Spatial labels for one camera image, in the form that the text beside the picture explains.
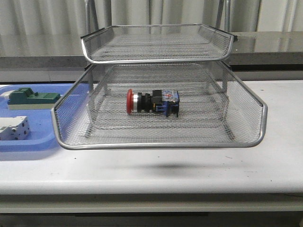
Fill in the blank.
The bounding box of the small white plastic part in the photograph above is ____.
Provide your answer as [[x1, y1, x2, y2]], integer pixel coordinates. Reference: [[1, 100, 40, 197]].
[[0, 90, 14, 102]]

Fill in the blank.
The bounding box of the white circuit breaker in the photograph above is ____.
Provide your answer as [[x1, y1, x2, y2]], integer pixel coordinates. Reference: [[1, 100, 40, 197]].
[[0, 116, 30, 140]]

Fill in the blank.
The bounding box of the red emergency stop button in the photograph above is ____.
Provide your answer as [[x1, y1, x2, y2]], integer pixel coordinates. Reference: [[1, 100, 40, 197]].
[[126, 89, 180, 117]]

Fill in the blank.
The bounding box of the silver wire rack frame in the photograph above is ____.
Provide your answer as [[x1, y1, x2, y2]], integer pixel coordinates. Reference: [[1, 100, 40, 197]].
[[84, 0, 238, 140]]

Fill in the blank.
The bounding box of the blue plastic tray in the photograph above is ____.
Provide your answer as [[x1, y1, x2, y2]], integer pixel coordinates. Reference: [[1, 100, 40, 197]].
[[0, 83, 91, 153]]

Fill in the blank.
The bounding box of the grey background counter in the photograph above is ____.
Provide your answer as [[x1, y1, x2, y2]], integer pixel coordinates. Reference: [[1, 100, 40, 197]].
[[0, 32, 303, 84]]

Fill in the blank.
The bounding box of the green and cream switch block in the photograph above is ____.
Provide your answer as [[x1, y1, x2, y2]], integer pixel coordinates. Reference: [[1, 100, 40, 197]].
[[8, 87, 61, 110]]

